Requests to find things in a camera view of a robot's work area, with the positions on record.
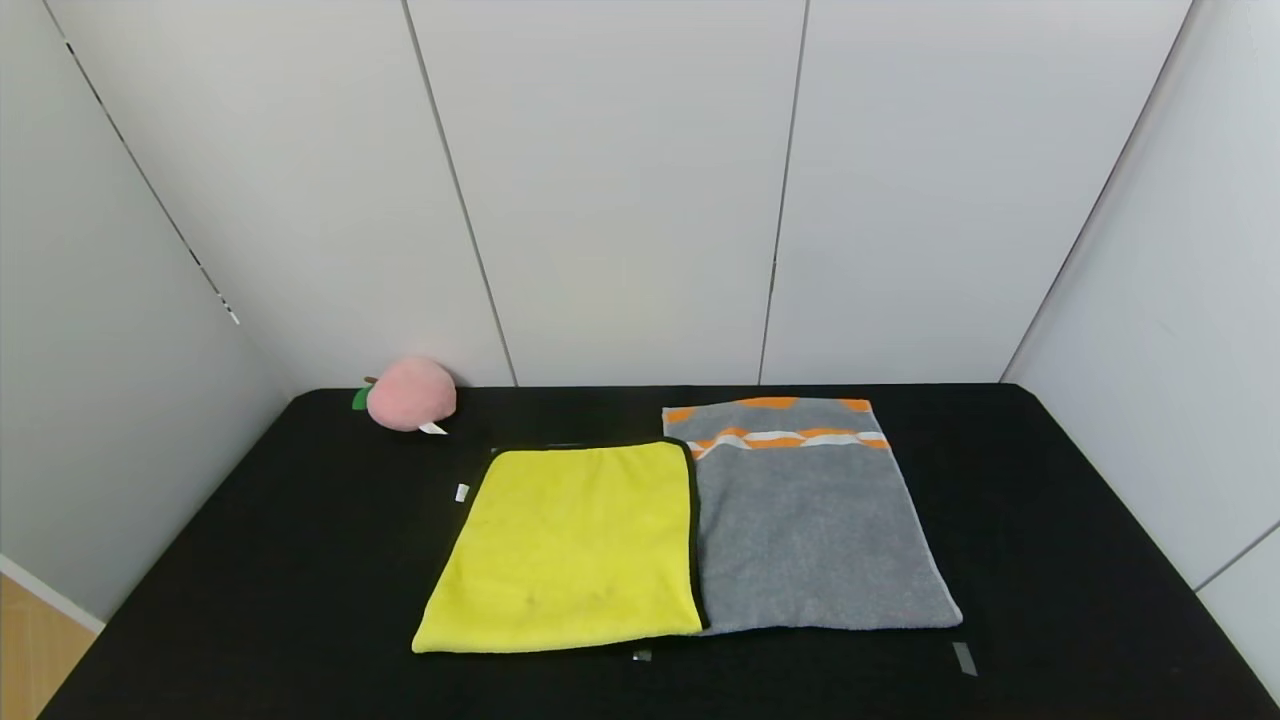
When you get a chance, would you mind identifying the grey towel with orange stripes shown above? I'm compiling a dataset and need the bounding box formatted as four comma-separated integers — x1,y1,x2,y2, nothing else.
662,395,965,636

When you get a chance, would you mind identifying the yellow microfibre towel black trim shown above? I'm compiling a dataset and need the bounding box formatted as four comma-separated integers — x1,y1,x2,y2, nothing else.
411,438,710,656

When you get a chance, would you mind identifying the pink peach plush toy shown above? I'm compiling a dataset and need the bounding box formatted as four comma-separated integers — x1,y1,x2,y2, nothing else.
351,356,459,437

